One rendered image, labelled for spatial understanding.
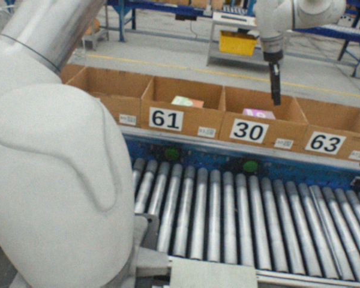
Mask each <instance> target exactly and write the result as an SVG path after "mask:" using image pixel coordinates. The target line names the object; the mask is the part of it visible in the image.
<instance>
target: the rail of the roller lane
mask: <svg viewBox="0 0 360 288"><path fill-rule="evenodd" d="M173 258H178V257H172V256H169V264H168V273H167V274H163V275H167V276H171V271H172V260H173ZM178 259H182V258H178ZM255 271H256V280H257V288H360V283H355V282H349V281H339V280H330V279H324V278H315V277H306V276H301V275H292V274H284V273H278V272H270V271H261V270H256V269H255Z"/></svg>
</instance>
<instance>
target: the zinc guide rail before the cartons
mask: <svg viewBox="0 0 360 288"><path fill-rule="evenodd" d="M118 127H119V129H120V131H121V133H122V134H130V135H135V136H142V137H149V138H154V139H161V140H169V141H173V142H181V143H188V144H193V145H200V146H207V147H212V148H220V149H227V150H231V151H239V152H246V153H251V154H258V155H265V156H270V157H277V158H285V159H290V160H297V161H304V162H309V163H316V164H324V165H328V166H335V167H343V168H347V169H355V170H360V166H359V164H360V163H358V162H353V161H346V160H339V159H334V158H327V157H320V156H315V155H308V154H300V153H296V152H289V151H281V150H277V149H269V148H262V147H258V146H250V145H243V144H238V143H231V142H224V141H219V140H212V139H204V138H199V137H192V136H185V135H180V134H173V133H165V132H160V131H153V130H146V129H141V128H133V127H126V126H121V125H118Z"/></svg>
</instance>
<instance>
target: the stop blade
mask: <svg viewBox="0 0 360 288"><path fill-rule="evenodd" d="M308 190H309V192H310V196H311V199H312V201H313V204H314V207H315V210H316V213H317V216H318V218H319V221H320V225H321V227H322V230H323V234H324V236H325V239H326V243H327V245H328V248H329V251H330V254H331V257H332V260H333V263H334V266H335V270H336V272H337V275H338V278H340V277H341V276H342V274H341V271H340V268H339V265H338V262H337V259H336V256H335V254H334V251H333V248H332V245H331V242H330V240H329V236H328V233H327V231H326V228H325V225H324V222H323V220H322V216H321V214H320V211H319V208H318V205H317V203H316V200H315V197H314V194H313V191H312V189H311V187H309V189H308Z"/></svg>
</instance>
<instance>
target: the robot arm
mask: <svg viewBox="0 0 360 288"><path fill-rule="evenodd" d="M106 1H107V0H23V2H22V3H21V5H20V6H19V8H18V9H17V10H16V12H15V13H14V15H13V16H12V18H11V19H10V21H9V22H8V23H7V25H6V27H5V28H4V30H3V31H2V32H1V34H0V246H1V248H2V249H3V251H4V253H5V254H6V255H7V257H8V258H9V259H10V261H11V262H12V264H13V265H14V266H15V268H16V269H17V270H18V273H17V275H16V277H15V279H14V280H13V282H12V284H11V285H10V287H9V288H135V285H136V277H145V276H152V275H163V274H167V273H168V264H169V255H168V254H165V253H161V252H158V251H154V250H150V249H147V248H143V247H141V246H142V241H143V238H144V236H145V234H146V233H147V231H148V221H147V219H146V218H145V217H142V216H135V207H134V184H133V173H132V168H131V161H130V156H129V153H128V149H127V146H126V143H125V140H124V138H123V136H122V133H121V131H120V129H119V127H118V126H117V124H116V122H115V120H114V119H113V117H112V115H111V114H110V113H109V111H108V110H107V109H106V108H105V106H104V105H103V104H102V103H101V102H100V101H98V100H97V99H96V98H94V97H92V96H91V95H89V94H87V93H86V92H84V91H83V90H80V89H78V88H75V87H72V86H69V85H63V84H62V82H61V79H60V78H59V77H58V76H59V75H60V73H61V71H62V70H63V68H64V67H65V65H66V63H67V62H68V60H69V59H70V57H71V55H72V54H73V52H74V51H75V49H76V47H77V46H78V44H79V43H80V41H81V39H82V38H83V36H84V35H85V33H86V32H87V30H88V28H89V27H90V25H91V23H92V22H93V21H94V19H95V18H96V16H97V14H98V13H99V11H100V10H101V8H102V7H103V5H104V3H105V2H106ZM345 8H346V0H257V2H256V26H257V30H258V32H259V36H260V45H261V49H262V51H263V59H264V61H266V62H269V63H268V67H269V77H270V80H269V81H270V82H271V99H272V100H273V102H274V106H279V105H281V96H280V92H281V86H280V70H279V68H280V64H279V63H278V61H279V60H281V59H282V58H283V48H284V31H288V30H291V29H298V28H301V29H304V28H313V27H317V26H323V25H327V24H330V23H332V22H334V21H336V20H338V19H339V18H340V17H341V16H342V15H343V14H344V11H345Z"/></svg>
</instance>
